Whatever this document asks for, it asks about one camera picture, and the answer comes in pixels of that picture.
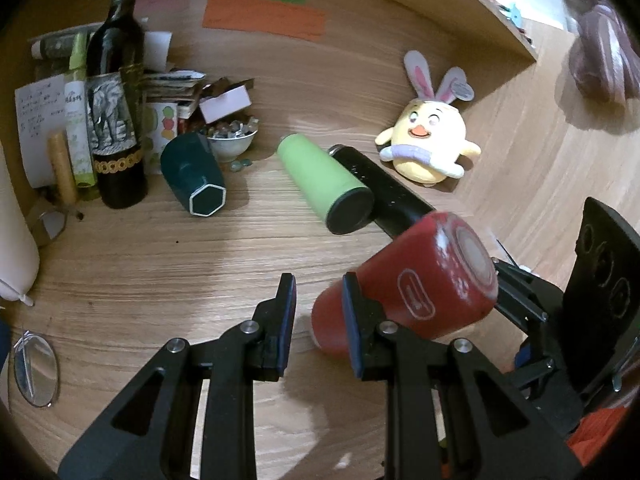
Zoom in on red thermos cup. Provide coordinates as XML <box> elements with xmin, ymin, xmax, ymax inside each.
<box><xmin>310</xmin><ymin>210</ymin><xmax>500</xmax><ymax>359</ymax></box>

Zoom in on dark green hexagonal cup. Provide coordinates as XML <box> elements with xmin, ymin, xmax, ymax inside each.
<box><xmin>160</xmin><ymin>132</ymin><xmax>227</xmax><ymax>218</ymax></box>

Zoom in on black cylindrical bottle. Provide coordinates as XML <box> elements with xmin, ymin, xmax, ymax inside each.
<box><xmin>329</xmin><ymin>144</ymin><xmax>435</xmax><ymax>238</ymax></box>

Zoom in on green thermos bottle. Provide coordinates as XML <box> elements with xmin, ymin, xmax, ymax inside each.
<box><xmin>277</xmin><ymin>133</ymin><xmax>374</xmax><ymax>235</ymax></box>

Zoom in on yellow chick plush toy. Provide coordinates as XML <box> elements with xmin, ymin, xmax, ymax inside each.
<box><xmin>375</xmin><ymin>50</ymin><xmax>482</xmax><ymax>186</ymax></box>

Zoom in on pink tied curtain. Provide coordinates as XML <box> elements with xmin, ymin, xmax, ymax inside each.
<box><xmin>568</xmin><ymin>0</ymin><xmax>639</xmax><ymax>106</ymax></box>

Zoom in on white bowl of trinkets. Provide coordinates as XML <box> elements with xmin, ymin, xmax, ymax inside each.
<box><xmin>206</xmin><ymin>116</ymin><xmax>259</xmax><ymax>162</ymax></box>

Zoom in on tan cylindrical tube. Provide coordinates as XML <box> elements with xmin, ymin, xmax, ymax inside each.
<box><xmin>48</xmin><ymin>130</ymin><xmax>78</xmax><ymax>206</ymax></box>

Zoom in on small white box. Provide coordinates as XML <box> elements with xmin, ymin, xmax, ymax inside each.
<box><xmin>200</xmin><ymin>86</ymin><xmax>252</xmax><ymax>124</ymax></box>

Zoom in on white handwritten note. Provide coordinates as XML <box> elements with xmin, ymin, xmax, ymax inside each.
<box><xmin>14</xmin><ymin>75</ymin><xmax>65</xmax><ymax>188</ymax></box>

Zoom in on dark wine bottle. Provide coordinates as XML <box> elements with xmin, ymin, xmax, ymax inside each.
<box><xmin>86</xmin><ymin>0</ymin><xmax>148</xmax><ymax>209</ymax></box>

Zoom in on orange paper note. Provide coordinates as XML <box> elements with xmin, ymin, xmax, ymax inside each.
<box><xmin>202</xmin><ymin>0</ymin><xmax>326</xmax><ymax>42</ymax></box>

